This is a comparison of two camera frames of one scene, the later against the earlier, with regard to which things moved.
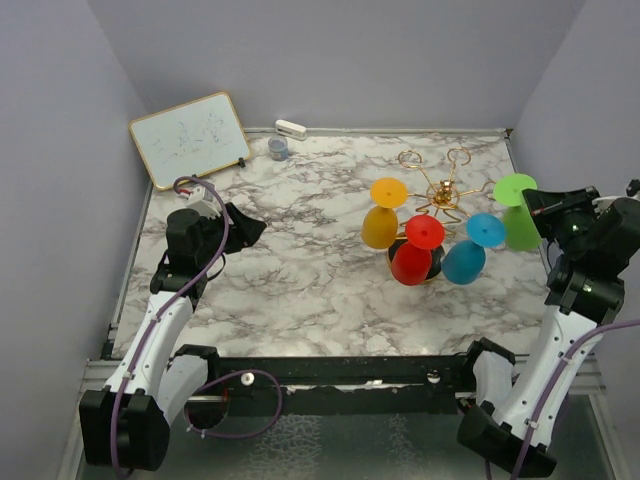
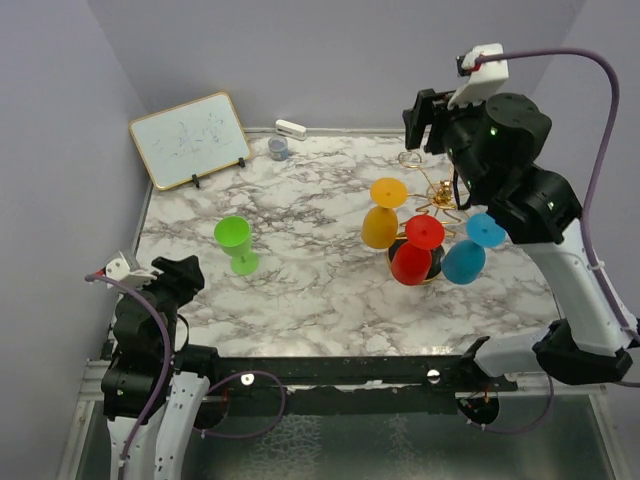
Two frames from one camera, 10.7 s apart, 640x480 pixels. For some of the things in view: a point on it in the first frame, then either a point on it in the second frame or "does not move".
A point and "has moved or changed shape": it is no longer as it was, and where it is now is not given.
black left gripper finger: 244,232 to 184,275
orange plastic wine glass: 380,225 does not move
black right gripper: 544,204 to 422,114
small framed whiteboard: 190,139 does not move
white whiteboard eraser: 291,130 does not move
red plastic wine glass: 412,261 does not move
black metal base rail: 396,384 does not move
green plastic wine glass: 520,231 has moved or changed shape
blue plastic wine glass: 464,261 does not move
